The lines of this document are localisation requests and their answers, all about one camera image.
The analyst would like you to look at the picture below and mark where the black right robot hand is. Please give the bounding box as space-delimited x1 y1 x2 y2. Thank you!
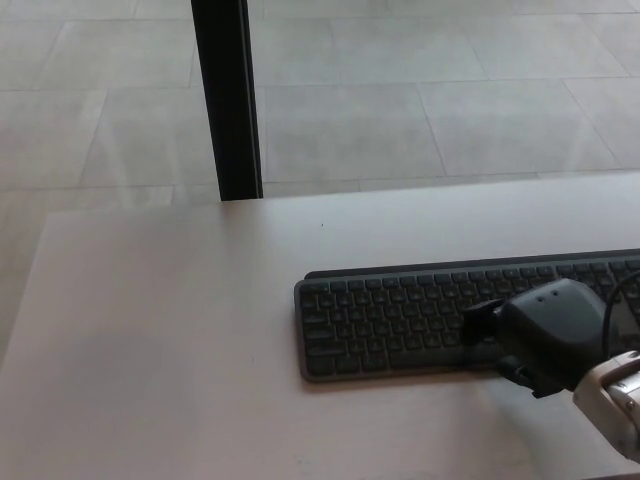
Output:
458 279 620 400

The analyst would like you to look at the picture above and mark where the black keyboard with grey frame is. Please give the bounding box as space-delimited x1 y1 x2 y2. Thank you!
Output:
293 248 640 385

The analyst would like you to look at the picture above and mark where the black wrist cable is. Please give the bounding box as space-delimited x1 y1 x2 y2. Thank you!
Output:
601 270 640 354

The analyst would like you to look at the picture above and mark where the black vertical metal post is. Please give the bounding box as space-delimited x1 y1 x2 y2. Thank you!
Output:
190 0 265 202

